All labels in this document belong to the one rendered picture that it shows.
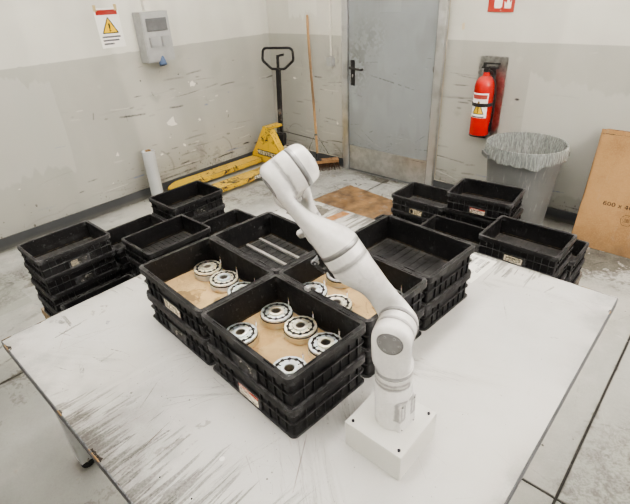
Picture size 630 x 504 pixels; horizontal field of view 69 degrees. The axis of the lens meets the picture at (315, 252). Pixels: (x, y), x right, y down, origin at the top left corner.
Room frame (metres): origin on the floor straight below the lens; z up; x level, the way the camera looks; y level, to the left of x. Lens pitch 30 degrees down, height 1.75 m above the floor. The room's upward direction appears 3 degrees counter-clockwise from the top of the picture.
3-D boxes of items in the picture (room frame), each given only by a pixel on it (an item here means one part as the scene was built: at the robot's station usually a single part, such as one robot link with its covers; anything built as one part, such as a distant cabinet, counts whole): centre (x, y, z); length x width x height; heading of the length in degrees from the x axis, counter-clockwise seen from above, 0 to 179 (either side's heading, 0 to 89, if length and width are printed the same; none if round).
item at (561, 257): (2.08, -1.10, 0.37); 0.40 x 0.30 x 0.45; 47
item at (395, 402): (0.81, -0.18, 0.87); 0.09 x 0.09 x 0.17; 41
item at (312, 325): (1.10, 0.06, 0.86); 0.10 x 0.10 x 0.01
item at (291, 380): (1.06, 0.11, 0.92); 0.40 x 0.30 x 0.02; 43
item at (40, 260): (2.29, 1.39, 0.37); 0.40 x 0.30 x 0.45; 137
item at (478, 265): (1.70, -0.59, 0.70); 0.33 x 0.23 x 0.01; 47
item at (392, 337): (0.81, -0.17, 1.03); 0.09 x 0.09 x 0.17; 65
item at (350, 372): (1.06, 0.11, 0.76); 0.40 x 0.30 x 0.12; 43
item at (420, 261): (1.47, -0.33, 0.87); 0.40 x 0.30 x 0.11; 43
